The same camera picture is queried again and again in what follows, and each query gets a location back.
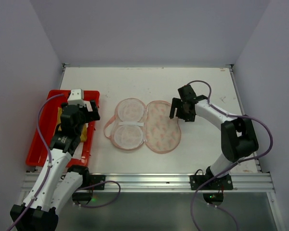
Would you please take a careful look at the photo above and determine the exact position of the floral mesh laundry bag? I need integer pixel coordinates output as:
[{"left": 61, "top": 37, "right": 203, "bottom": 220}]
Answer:
[{"left": 104, "top": 98, "right": 182, "bottom": 154}]

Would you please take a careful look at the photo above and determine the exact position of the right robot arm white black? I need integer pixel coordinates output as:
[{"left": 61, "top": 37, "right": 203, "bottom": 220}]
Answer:
[{"left": 170, "top": 85, "right": 259, "bottom": 184}]

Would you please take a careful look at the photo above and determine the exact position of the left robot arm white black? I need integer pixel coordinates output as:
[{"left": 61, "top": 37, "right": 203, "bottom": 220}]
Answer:
[{"left": 8, "top": 100, "right": 100, "bottom": 231}]

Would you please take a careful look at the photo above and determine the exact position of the red plastic tray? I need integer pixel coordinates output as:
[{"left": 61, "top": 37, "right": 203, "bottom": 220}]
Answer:
[{"left": 26, "top": 90, "right": 95, "bottom": 167}]

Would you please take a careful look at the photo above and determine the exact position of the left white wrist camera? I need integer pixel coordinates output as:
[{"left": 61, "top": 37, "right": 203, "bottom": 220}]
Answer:
[{"left": 67, "top": 89, "right": 85, "bottom": 106}]

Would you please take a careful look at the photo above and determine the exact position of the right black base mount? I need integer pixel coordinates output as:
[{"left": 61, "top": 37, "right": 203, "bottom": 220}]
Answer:
[{"left": 189, "top": 168, "right": 234, "bottom": 206}]

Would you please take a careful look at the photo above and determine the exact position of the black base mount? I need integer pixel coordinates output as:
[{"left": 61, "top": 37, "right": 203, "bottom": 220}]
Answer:
[
  {"left": 189, "top": 168, "right": 234, "bottom": 206},
  {"left": 72, "top": 175, "right": 105, "bottom": 204}
]

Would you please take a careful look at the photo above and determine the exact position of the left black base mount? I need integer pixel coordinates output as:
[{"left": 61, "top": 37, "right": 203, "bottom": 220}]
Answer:
[{"left": 72, "top": 175, "right": 105, "bottom": 204}]

